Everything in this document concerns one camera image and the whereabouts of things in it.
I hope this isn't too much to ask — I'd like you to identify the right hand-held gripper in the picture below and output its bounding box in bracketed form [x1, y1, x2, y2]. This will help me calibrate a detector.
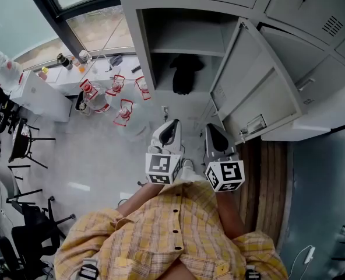
[204, 123, 245, 193]

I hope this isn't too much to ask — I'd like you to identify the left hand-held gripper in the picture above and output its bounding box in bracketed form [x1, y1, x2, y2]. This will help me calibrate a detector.
[145, 118, 182, 186]

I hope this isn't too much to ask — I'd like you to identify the black umbrella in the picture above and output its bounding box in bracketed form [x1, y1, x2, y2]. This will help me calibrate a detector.
[170, 54, 205, 96]

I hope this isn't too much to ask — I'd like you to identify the grey metal locker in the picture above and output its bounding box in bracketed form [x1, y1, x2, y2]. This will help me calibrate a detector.
[115, 0, 345, 142]

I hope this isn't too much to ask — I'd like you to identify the person's left forearm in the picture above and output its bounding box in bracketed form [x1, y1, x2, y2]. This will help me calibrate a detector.
[117, 182, 164, 218]

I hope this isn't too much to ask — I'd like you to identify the person's right forearm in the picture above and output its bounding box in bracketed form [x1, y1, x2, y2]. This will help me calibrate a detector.
[217, 190, 245, 240]

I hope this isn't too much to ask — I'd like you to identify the person's white shoe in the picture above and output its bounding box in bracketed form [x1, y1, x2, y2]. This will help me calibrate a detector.
[181, 159, 195, 173]

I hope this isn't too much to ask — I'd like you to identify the wooden slat bench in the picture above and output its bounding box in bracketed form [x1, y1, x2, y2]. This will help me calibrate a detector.
[236, 140, 288, 247]

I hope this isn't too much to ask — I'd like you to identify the dark cloth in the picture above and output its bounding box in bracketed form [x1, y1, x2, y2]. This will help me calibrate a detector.
[108, 54, 124, 67]

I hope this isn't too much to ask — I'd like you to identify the small waste bin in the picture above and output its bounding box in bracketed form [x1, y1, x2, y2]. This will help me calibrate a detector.
[74, 90, 91, 116]

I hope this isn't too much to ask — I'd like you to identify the person's yellow plaid shirt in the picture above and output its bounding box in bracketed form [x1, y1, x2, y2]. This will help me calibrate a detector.
[54, 179, 288, 280]

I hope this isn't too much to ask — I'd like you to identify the large white box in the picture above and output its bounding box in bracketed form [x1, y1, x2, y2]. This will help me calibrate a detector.
[261, 79, 345, 142]

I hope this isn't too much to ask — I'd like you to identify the black mug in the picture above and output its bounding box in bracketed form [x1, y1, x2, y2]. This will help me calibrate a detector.
[57, 53, 73, 71]

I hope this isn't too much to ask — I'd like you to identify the person's chest skin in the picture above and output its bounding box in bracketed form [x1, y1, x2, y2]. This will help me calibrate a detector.
[160, 258, 201, 280]

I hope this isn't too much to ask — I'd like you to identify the pink cup yellow lid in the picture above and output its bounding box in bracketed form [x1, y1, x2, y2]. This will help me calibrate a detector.
[37, 66, 50, 81]

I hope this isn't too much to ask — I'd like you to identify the black stool patterned seat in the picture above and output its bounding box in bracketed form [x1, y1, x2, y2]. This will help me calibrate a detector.
[8, 118, 56, 169]

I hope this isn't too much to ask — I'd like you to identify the black office chair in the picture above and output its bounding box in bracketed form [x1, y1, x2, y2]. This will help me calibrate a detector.
[0, 195, 76, 274]

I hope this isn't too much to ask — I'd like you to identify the grey office chair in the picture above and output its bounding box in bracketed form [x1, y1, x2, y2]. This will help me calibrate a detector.
[0, 160, 44, 205]

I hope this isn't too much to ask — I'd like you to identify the translucent plastic bag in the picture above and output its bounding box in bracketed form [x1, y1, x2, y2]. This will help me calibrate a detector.
[0, 50, 23, 92]

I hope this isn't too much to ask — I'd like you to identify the clear water jug red handle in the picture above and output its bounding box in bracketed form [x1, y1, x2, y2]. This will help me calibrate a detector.
[112, 99, 147, 137]
[79, 79, 112, 114]
[134, 75, 152, 101]
[105, 74, 126, 97]

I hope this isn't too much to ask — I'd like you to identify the black strap buckle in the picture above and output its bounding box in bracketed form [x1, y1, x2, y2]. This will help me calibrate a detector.
[244, 265, 262, 280]
[79, 260, 100, 280]

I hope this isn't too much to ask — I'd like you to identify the black window frame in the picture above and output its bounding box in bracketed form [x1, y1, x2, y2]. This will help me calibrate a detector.
[22, 0, 124, 65]

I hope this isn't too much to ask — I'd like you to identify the white power adapter cable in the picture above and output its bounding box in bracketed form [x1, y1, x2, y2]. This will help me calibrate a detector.
[288, 245, 316, 278]

